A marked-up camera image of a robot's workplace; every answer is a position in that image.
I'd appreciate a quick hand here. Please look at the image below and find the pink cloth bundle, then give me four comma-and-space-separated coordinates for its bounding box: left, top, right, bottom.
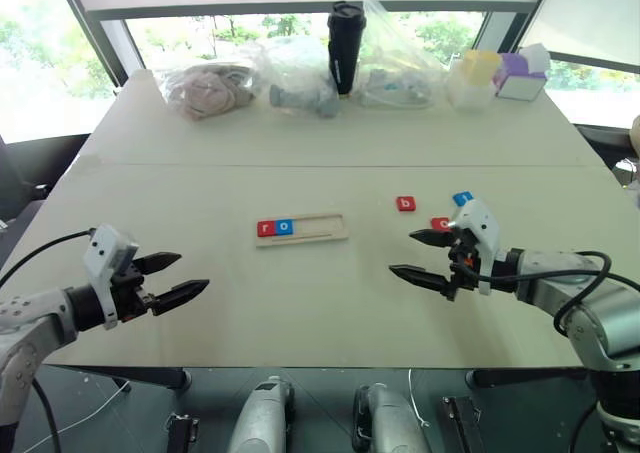
172, 70, 256, 121

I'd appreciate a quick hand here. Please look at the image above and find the white translucent plastic container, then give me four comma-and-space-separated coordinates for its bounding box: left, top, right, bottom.
446, 57, 494, 113

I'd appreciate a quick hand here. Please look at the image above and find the black metal floor bracket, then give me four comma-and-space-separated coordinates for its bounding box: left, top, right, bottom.
442, 395, 484, 453
167, 412, 201, 453

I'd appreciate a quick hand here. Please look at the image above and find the yellow plastic cup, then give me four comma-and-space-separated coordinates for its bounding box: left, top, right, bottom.
462, 49, 503, 87

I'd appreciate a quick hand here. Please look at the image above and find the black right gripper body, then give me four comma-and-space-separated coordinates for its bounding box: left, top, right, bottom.
446, 227, 484, 302

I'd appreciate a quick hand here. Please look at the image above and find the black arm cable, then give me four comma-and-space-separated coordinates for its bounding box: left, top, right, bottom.
457, 250, 640, 339
0, 227, 97, 453

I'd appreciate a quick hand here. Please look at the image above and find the black office chair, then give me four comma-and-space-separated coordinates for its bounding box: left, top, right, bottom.
0, 133, 51, 232

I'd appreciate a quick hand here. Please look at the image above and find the purple tissue box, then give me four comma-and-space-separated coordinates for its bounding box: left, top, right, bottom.
492, 42, 551, 102

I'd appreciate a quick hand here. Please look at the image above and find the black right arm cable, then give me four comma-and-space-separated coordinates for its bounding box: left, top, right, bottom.
457, 250, 640, 339

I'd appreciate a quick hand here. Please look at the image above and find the white floor cord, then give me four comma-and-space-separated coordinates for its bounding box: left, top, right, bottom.
407, 369, 431, 429
14, 380, 132, 453

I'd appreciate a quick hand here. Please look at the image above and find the wooden letter tray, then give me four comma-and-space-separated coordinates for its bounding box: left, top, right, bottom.
254, 213, 350, 248

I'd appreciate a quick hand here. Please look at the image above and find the black window frame post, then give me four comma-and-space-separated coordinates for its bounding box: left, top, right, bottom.
472, 0, 559, 57
51, 0, 126, 92

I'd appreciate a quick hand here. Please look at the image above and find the dark chair beside person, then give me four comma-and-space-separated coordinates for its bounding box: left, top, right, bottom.
574, 122, 632, 174

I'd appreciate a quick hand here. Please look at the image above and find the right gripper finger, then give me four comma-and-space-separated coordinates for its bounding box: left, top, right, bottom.
388, 265, 457, 303
408, 228, 455, 248

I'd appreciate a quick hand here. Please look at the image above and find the black table frame bar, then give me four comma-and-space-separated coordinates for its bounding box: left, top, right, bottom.
464, 367, 591, 389
47, 365, 191, 392

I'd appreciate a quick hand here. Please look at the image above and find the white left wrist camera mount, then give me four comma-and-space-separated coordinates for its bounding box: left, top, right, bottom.
82, 224, 141, 331

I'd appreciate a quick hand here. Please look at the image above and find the tall clear plastic bag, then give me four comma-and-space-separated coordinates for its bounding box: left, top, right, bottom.
357, 0, 446, 109

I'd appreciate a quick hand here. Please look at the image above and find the clear bag with pink cloth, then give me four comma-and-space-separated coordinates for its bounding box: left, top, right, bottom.
158, 57, 264, 122

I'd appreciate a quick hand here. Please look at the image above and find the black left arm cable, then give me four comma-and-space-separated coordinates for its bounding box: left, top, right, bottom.
0, 227, 97, 453

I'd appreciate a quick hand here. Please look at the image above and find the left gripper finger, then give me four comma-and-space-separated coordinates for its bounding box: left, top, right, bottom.
132, 251, 183, 276
148, 279, 211, 318

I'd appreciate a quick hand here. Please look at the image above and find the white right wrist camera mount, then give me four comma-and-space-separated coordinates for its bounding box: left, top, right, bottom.
448, 197, 501, 295

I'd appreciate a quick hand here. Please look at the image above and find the clear bag with grey toy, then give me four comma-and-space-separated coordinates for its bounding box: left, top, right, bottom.
249, 35, 342, 119

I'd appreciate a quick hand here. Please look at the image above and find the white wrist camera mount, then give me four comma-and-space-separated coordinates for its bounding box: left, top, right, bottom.
448, 197, 501, 295
82, 224, 141, 331

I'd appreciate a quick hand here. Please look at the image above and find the black travel tumbler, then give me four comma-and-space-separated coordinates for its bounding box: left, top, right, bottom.
327, 0, 368, 96

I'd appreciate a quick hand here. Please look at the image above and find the narrow white roller blind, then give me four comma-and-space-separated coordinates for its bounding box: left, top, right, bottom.
519, 0, 640, 69

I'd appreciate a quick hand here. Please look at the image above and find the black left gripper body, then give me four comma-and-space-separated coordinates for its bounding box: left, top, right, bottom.
110, 259, 157, 324

